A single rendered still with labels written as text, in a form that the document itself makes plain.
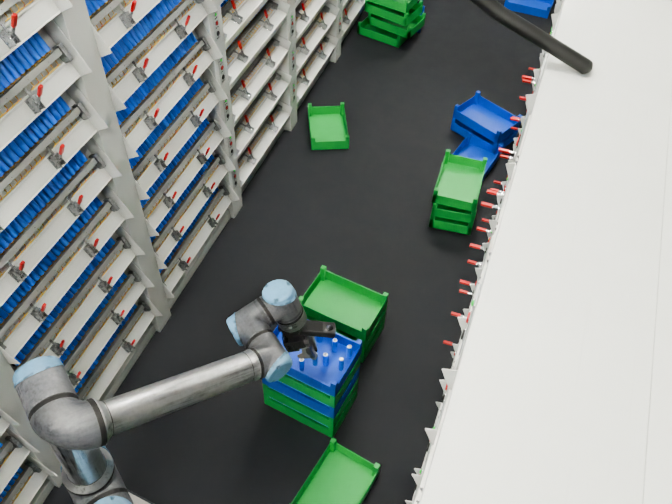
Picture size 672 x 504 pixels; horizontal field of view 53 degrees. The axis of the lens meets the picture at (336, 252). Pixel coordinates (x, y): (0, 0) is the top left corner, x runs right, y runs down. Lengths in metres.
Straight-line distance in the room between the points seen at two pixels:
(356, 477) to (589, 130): 1.75
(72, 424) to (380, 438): 1.29
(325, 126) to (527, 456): 3.16
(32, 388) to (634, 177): 1.34
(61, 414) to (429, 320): 1.70
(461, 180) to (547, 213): 2.35
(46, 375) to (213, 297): 1.36
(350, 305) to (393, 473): 0.67
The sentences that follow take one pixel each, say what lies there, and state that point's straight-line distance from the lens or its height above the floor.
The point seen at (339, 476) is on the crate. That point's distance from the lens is 2.55.
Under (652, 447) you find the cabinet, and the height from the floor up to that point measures 1.73.
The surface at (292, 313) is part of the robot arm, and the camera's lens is 1.98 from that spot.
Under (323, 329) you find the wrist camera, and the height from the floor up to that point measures 0.62.
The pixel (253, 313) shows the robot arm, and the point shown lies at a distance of 1.94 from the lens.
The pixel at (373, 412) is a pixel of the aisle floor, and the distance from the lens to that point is 2.66.
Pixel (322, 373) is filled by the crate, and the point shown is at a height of 0.32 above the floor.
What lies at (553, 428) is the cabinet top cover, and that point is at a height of 1.73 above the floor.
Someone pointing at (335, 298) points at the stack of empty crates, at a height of 0.16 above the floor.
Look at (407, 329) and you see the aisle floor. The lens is 2.87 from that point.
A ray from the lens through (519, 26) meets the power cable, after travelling 1.17.
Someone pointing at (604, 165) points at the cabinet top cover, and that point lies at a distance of 1.03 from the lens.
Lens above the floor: 2.36
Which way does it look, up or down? 50 degrees down
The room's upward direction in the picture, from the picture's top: 2 degrees clockwise
